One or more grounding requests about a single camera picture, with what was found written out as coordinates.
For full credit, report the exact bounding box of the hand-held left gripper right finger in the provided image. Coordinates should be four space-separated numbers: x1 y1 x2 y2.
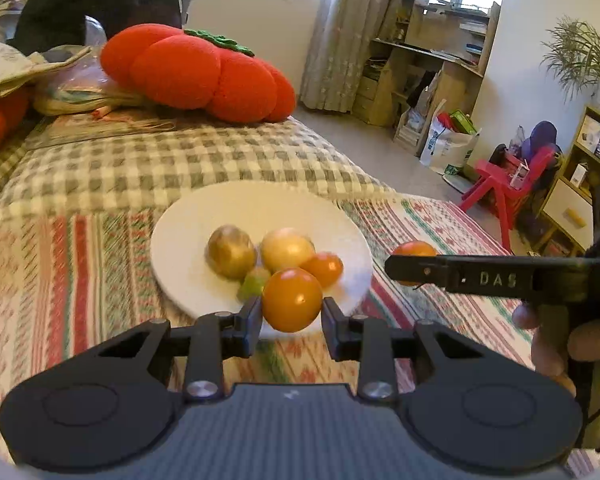
322 297 486 402

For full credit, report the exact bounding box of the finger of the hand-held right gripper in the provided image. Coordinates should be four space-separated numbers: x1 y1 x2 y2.
384 254 456 292

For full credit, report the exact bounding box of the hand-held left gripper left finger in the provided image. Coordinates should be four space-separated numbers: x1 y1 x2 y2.
97 296 264 403

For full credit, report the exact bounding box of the orange fruit with stem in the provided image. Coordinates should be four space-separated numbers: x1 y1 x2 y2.
394 241 438 287

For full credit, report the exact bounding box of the green grape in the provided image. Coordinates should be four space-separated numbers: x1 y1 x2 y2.
237 266 272 302

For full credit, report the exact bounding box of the orange tomato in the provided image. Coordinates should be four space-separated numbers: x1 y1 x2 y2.
262 268 324 333
300 252 344 289

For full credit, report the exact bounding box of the white plate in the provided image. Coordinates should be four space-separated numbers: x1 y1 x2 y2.
150 180 374 333

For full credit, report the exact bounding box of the person's right hand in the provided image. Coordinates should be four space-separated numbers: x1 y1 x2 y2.
512 305 600 396

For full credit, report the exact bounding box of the wooden shelf cabinet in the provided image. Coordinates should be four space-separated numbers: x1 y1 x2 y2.
532 105 600 258

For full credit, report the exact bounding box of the brown-green round fruit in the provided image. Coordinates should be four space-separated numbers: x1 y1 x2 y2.
206 225 257 280

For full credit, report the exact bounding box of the yellow round fruit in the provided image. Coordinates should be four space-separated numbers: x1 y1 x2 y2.
260 228 316 275

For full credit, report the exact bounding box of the red plastic chair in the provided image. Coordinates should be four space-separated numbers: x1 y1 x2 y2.
459 145 561 253

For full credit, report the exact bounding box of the white shopping bag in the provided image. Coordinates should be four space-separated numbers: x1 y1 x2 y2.
419 110 481 176

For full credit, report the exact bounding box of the purple bag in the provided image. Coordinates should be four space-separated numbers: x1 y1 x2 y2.
522 120 563 159

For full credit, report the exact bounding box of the grey checkered blanket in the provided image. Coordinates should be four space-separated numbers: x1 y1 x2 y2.
0 115 396 231

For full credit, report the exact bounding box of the embroidered patterned blanket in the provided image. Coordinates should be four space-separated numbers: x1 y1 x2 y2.
0 195 596 480

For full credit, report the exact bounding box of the wooden desk with shelves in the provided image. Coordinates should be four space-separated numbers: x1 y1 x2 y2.
352 0 501 131

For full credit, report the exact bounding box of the potted green plant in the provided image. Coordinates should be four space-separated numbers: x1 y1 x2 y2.
542 16 600 116

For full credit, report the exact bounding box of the grey patterned curtain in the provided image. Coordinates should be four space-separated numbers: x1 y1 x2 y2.
300 0 413 111

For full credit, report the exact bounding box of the red tomato plush cushion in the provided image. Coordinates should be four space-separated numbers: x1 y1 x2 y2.
100 24 297 124

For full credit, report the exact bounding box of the crinkled plastic bag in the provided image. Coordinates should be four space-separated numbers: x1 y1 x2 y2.
32 16 146 116

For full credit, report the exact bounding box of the orange plush cushion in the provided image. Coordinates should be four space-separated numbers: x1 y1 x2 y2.
0 85 31 165

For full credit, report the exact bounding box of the floral cloth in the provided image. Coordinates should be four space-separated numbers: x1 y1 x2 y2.
0 35 93 98

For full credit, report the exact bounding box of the black office chair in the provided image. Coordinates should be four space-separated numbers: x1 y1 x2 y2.
12 0 198 56

